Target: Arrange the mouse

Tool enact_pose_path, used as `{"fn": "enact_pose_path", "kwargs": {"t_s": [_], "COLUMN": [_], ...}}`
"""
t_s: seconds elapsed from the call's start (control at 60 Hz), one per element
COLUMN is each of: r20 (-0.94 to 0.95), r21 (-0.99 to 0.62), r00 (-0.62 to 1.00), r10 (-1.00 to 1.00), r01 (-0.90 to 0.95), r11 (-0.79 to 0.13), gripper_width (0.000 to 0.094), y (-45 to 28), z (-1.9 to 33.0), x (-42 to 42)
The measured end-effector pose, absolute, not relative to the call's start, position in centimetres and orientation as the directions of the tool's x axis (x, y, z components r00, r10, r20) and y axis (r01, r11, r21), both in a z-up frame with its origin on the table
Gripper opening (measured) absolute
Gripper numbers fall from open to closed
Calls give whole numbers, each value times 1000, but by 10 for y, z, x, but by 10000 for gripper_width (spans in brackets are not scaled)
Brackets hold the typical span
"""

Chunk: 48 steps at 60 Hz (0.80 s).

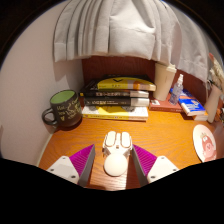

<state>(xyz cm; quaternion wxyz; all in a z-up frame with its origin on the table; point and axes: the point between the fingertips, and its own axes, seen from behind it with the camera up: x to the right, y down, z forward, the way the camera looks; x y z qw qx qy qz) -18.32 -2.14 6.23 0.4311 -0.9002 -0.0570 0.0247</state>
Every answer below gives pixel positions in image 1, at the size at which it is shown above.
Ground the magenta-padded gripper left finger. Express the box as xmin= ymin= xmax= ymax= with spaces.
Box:
xmin=46 ymin=143 xmax=97 ymax=188

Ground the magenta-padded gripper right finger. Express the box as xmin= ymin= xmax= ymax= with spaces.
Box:
xmin=131 ymin=144 xmax=180 ymax=188

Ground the white computer mouse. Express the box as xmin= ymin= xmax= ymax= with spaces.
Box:
xmin=101 ymin=130 xmax=133 ymax=177

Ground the round pink cartoon mouse pad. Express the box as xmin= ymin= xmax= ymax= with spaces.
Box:
xmin=192 ymin=124 xmax=218 ymax=163

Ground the dark mug with green inside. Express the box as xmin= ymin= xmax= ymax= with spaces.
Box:
xmin=41 ymin=89 xmax=83 ymax=128

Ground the red-brown book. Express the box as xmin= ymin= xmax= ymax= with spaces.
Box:
xmin=148 ymin=98 xmax=184 ymax=113

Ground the orange book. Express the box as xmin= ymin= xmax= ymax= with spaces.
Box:
xmin=193 ymin=113 xmax=209 ymax=122

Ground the blue book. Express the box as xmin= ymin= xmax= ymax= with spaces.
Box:
xmin=169 ymin=88 xmax=207 ymax=117

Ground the clear spray bottle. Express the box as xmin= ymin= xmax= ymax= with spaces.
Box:
xmin=168 ymin=73 xmax=185 ymax=106

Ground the white ceramic pitcher vase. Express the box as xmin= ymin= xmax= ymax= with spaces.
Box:
xmin=203 ymin=84 xmax=224 ymax=124

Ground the cream tumbler with lid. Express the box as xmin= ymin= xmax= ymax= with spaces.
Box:
xmin=152 ymin=62 xmax=178 ymax=102

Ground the white pleated curtain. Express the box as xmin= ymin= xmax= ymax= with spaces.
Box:
xmin=53 ymin=0 xmax=209 ymax=83

